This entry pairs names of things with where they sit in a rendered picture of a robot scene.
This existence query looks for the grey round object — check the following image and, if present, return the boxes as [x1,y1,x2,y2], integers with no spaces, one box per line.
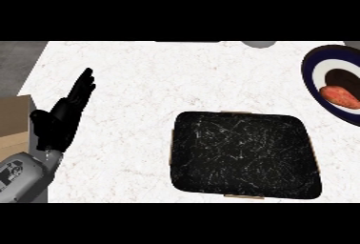
[240,41,279,50]

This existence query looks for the black tray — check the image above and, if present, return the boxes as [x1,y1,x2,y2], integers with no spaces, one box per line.
[168,110,323,201]

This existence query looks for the dark blue and white plate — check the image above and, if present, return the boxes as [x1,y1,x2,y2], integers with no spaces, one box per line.
[299,44,360,127]

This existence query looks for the brown wooden cabinet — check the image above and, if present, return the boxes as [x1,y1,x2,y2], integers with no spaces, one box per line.
[0,93,37,162]

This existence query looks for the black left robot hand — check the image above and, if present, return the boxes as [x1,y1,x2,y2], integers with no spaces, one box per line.
[28,67,97,153]

